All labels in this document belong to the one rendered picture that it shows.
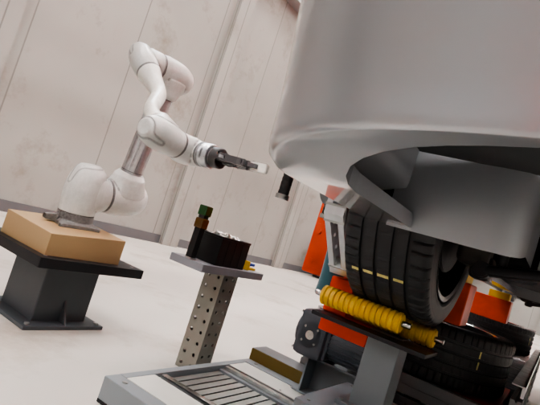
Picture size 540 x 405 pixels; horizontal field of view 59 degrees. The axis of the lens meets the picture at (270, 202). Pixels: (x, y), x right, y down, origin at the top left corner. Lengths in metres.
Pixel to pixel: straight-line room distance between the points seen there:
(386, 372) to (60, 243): 1.27
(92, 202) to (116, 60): 3.99
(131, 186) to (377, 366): 1.33
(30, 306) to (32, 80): 3.65
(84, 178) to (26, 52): 3.45
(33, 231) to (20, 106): 3.50
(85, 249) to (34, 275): 0.24
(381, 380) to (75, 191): 1.41
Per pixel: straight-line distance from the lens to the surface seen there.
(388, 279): 1.28
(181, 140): 1.68
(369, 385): 1.50
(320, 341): 1.84
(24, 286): 2.22
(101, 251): 2.11
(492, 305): 3.83
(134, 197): 2.27
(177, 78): 2.22
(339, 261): 1.44
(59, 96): 5.66
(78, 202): 2.15
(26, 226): 2.12
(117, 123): 6.08
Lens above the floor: 0.64
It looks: 3 degrees up
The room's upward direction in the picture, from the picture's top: 18 degrees clockwise
